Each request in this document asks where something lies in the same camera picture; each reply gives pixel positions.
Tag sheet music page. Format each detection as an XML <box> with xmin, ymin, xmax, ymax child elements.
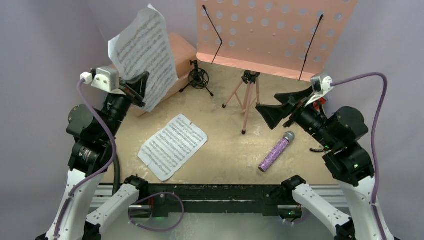
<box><xmin>137</xmin><ymin>114</ymin><xmax>208</xmax><ymax>182</ymax></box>
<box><xmin>108</xmin><ymin>4</ymin><xmax>179</xmax><ymax>112</ymax></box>

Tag pink music stand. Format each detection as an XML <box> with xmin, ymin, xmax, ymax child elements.
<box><xmin>195</xmin><ymin>0</ymin><xmax>359</xmax><ymax>135</ymax></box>

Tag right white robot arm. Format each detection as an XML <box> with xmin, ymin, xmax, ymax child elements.
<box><xmin>256</xmin><ymin>88</ymin><xmax>394</xmax><ymax>240</ymax></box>

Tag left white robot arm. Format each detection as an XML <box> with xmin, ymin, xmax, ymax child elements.
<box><xmin>39</xmin><ymin>72</ymin><xmax>150</xmax><ymax>240</ymax></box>

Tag purple glitter microphone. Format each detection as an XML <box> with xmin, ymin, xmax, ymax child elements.
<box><xmin>258</xmin><ymin>131</ymin><xmax>295</xmax><ymax>173</ymax></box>

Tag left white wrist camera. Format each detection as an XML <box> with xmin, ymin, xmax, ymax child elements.
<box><xmin>80</xmin><ymin>66</ymin><xmax>120</xmax><ymax>94</ymax></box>

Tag black handled pliers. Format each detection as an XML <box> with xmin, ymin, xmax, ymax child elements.
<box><xmin>309</xmin><ymin>148</ymin><xmax>326</xmax><ymax>153</ymax></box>

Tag black microphone shock mount stand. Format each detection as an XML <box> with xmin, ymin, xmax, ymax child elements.
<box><xmin>179</xmin><ymin>60</ymin><xmax>214</xmax><ymax>97</ymax></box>

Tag black corrugated hose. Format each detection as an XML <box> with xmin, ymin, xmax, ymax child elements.
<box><xmin>111</xmin><ymin>155</ymin><xmax>121</xmax><ymax>196</ymax></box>

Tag aluminium frame profile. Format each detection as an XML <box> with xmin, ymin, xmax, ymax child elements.
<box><xmin>311</xmin><ymin>185</ymin><xmax>349</xmax><ymax>209</ymax></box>

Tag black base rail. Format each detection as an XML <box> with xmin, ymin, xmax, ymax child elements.
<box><xmin>131</xmin><ymin>183</ymin><xmax>306</xmax><ymax>221</ymax></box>

